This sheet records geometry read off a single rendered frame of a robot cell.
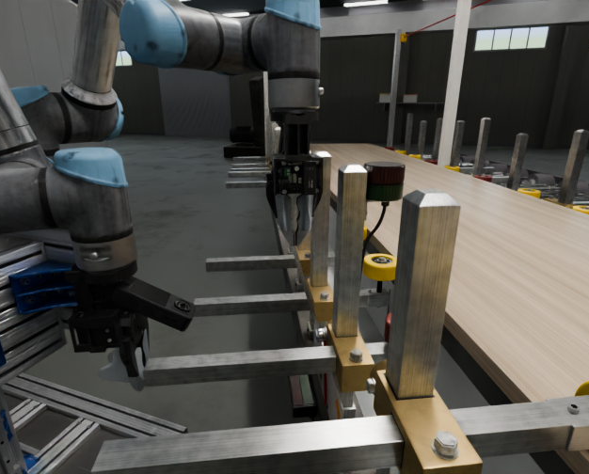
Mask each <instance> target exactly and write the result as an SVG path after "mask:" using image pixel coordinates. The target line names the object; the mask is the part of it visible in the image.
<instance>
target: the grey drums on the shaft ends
mask: <svg viewBox="0 0 589 474"><path fill-rule="evenodd" d="M459 161H460V162H461V163H470V164H472V165H473V167H474V162H475V157H474V156H461V154H460V160H459ZM484 167H495V168H494V172H503V174H502V175H508V176H509V173H510V168H508V167H507V165H506V164H490V163H489V161H488V160H487V159H485V162H484ZM520 177H527V179H526V181H533V184H555V180H554V177H553V176H552V175H551V174H549V173H545V174H531V175H529V173H528V171H527V169H526V168H522V170H521V175H520ZM576 192H586V193H585V194H584V197H589V184H588V183H587V182H586V181H584V180H578V184H577V188H576Z"/></svg>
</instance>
